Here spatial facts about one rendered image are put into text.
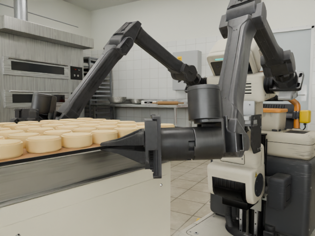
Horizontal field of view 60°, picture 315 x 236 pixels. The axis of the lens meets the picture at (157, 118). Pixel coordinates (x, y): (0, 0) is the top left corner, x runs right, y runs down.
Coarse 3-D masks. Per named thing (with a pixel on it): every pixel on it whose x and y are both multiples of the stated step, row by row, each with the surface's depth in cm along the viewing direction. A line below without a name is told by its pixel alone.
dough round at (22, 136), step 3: (9, 135) 44; (12, 135) 44; (15, 135) 44; (18, 135) 44; (21, 135) 44; (24, 135) 44; (27, 135) 44; (30, 135) 44; (33, 135) 44; (36, 135) 45; (39, 135) 45; (9, 138) 43; (12, 138) 43; (15, 138) 43; (18, 138) 43; (21, 138) 43; (24, 138) 43; (24, 141) 43; (24, 144) 43; (24, 147) 43
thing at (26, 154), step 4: (92, 144) 47; (96, 144) 47; (24, 148) 43; (64, 148) 43; (68, 148) 43; (72, 148) 43; (76, 148) 43; (80, 148) 43; (84, 148) 43; (24, 152) 40; (28, 152) 40; (52, 152) 40; (56, 152) 40; (60, 152) 40; (20, 156) 37; (24, 156) 37; (28, 156) 37; (32, 156) 37; (0, 160) 35; (4, 160) 35; (8, 160) 35
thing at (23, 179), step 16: (48, 160) 42; (64, 160) 44; (80, 160) 46; (96, 160) 49; (112, 160) 51; (128, 160) 55; (0, 176) 37; (16, 176) 39; (32, 176) 40; (48, 176) 42; (64, 176) 44; (80, 176) 46; (96, 176) 49; (0, 192) 37; (16, 192) 39; (32, 192) 40
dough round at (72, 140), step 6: (66, 138) 43; (72, 138) 43; (78, 138) 43; (84, 138) 44; (90, 138) 45; (66, 144) 43; (72, 144) 43; (78, 144) 43; (84, 144) 44; (90, 144) 45
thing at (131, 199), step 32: (64, 192) 43; (96, 192) 48; (128, 192) 53; (160, 192) 61; (0, 224) 36; (32, 224) 39; (64, 224) 43; (96, 224) 48; (128, 224) 54; (160, 224) 61
